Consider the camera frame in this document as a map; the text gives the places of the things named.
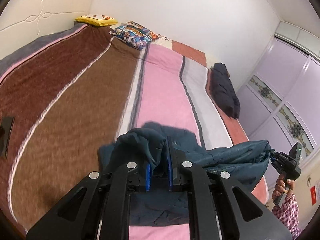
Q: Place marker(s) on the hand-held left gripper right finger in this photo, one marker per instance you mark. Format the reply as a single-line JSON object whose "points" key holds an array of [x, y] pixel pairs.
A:
{"points": [[170, 172]]}

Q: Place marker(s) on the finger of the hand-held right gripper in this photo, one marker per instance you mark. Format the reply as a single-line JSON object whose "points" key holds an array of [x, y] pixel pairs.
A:
{"points": [[272, 158]]}

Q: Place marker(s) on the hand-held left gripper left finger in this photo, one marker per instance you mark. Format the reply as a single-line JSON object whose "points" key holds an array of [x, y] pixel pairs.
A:
{"points": [[148, 177]]}

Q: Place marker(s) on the teal quilted puffer jacket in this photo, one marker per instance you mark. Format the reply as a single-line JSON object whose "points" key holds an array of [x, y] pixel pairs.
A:
{"points": [[232, 155]]}

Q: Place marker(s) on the person's right forearm plaid sleeve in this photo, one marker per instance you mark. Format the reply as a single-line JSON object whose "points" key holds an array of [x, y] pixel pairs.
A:
{"points": [[287, 212]]}

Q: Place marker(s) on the person's right hand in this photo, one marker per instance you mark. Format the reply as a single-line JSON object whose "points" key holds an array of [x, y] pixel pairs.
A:
{"points": [[279, 187]]}

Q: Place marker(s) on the lilac wardrobe with floral trim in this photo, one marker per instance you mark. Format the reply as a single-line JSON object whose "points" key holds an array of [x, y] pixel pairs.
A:
{"points": [[287, 85]]}

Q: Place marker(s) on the folded black jacket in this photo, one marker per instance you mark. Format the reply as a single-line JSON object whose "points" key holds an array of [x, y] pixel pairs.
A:
{"points": [[223, 90]]}

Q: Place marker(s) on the striped brown pink blanket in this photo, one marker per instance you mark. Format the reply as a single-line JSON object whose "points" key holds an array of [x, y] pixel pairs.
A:
{"points": [[82, 92]]}

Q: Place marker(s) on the patterned white cloth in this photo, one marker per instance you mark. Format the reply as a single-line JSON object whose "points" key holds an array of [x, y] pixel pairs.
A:
{"points": [[162, 43]]}

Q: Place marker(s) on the colourful cartoon print pillow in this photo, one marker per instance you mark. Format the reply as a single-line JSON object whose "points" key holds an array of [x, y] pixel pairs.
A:
{"points": [[133, 33]]}

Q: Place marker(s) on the black phone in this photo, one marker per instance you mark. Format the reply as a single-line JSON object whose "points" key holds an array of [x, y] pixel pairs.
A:
{"points": [[6, 135]]}

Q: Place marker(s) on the yellow pillow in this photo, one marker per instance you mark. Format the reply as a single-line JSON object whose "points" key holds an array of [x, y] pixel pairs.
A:
{"points": [[96, 20]]}

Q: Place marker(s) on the white bed headboard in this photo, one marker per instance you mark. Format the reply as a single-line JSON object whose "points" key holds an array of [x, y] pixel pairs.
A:
{"points": [[42, 7]]}

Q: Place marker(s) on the red wall sticker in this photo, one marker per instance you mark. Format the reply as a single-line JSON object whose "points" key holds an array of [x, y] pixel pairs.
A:
{"points": [[314, 196]]}

